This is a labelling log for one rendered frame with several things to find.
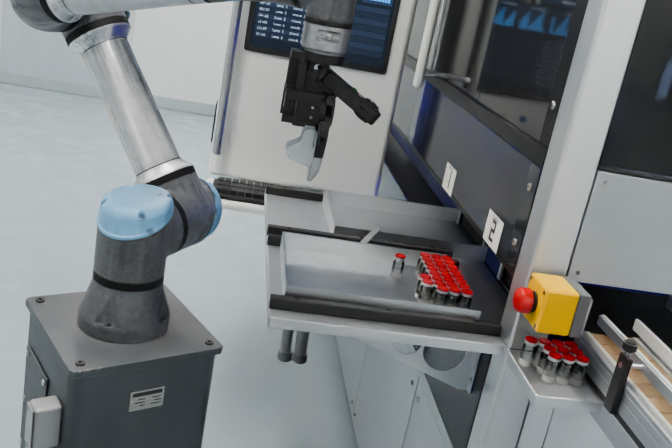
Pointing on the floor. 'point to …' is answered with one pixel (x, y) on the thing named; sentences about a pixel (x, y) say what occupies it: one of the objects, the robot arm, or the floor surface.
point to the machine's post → (569, 167)
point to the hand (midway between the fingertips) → (314, 173)
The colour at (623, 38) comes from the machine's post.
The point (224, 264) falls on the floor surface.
